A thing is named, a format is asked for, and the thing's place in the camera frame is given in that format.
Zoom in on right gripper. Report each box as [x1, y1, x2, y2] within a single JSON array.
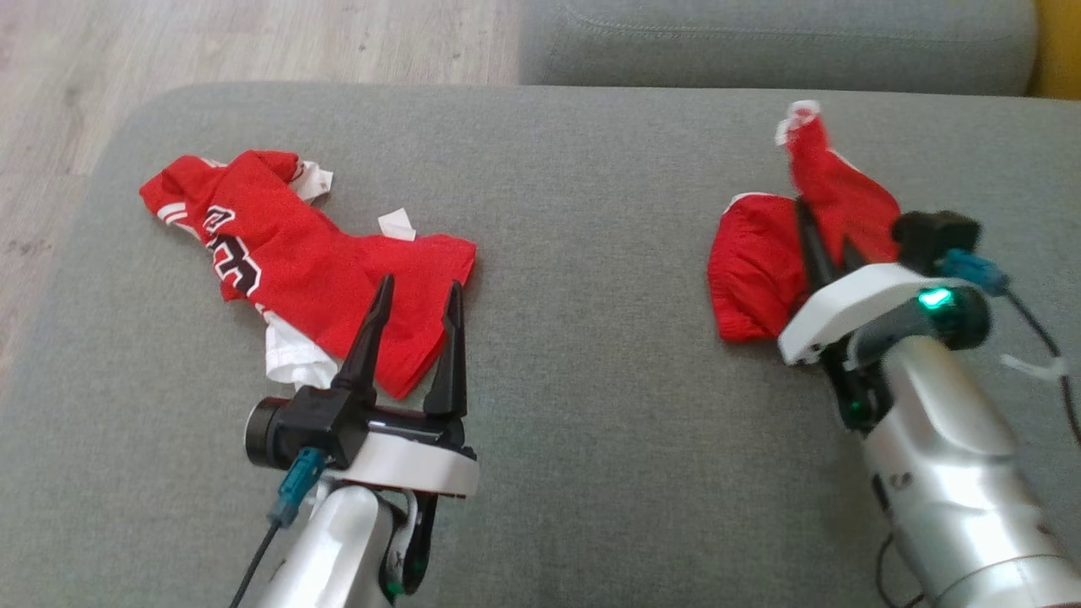
[[777, 196, 985, 366]]

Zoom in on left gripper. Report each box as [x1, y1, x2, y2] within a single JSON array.
[[325, 273, 481, 499]]

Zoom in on red shorts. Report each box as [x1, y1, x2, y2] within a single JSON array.
[[708, 100, 903, 343]]

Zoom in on red and white basketball jersey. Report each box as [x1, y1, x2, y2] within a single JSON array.
[[139, 150, 478, 400]]

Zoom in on grey and yellow sofa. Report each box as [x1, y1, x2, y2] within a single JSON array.
[[517, 0, 1081, 98]]

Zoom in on right arm cable, blue plug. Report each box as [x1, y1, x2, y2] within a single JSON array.
[[942, 249, 1081, 448]]

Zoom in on arm cable, blue plug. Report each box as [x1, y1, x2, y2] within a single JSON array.
[[942, 249, 1081, 448], [228, 448, 329, 608]]

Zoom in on left arm cable, blue plug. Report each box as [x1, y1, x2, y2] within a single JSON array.
[[228, 448, 329, 608]]

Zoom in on white cable tag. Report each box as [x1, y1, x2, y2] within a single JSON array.
[[1001, 355, 1067, 385]]

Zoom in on thin black loop cable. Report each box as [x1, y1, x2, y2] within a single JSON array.
[[874, 536, 926, 608]]

